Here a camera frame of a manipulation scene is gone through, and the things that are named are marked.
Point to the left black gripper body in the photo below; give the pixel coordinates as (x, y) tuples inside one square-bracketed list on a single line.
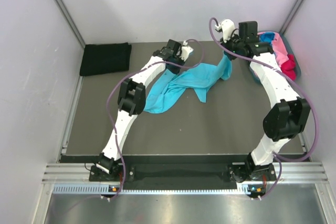
[(177, 60)]

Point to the blue laundry basket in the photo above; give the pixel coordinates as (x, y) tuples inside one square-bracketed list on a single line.
[(290, 51)]

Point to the dark blue t shirt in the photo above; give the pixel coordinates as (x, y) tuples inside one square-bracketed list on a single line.
[(267, 37)]

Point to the light blue t shirt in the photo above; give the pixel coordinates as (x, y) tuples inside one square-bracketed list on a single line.
[(169, 87)]

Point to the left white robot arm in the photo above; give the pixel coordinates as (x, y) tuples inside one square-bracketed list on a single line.
[(132, 99)]

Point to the slotted cable duct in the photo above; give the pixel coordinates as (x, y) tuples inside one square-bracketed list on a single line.
[(109, 190)]

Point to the right corner aluminium post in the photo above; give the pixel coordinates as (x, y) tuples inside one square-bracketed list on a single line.
[(291, 15)]

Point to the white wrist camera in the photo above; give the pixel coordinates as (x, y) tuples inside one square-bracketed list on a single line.
[(226, 27), (186, 51)]

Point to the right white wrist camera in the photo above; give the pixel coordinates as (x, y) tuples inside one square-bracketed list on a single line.
[(226, 27)]

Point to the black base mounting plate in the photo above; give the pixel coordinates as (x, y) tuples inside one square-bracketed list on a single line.
[(184, 176)]

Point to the folded black t shirt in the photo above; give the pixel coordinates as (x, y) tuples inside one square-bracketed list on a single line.
[(105, 58)]

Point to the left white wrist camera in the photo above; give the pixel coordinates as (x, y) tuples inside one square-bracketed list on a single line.
[(186, 51)]

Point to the corner aluminium post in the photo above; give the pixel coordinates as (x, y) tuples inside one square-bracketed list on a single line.
[(291, 15), (69, 20)]

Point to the pink t shirt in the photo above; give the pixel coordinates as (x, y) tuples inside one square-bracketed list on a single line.
[(279, 48)]

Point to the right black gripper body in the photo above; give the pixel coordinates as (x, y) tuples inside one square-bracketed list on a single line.
[(233, 44)]

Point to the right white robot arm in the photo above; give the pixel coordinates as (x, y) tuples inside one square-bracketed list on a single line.
[(289, 112)]

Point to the magenta t shirt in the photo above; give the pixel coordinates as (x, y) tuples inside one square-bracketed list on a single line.
[(289, 67)]

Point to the left corner aluminium post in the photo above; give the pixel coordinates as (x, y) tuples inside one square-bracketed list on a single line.
[(69, 20)]

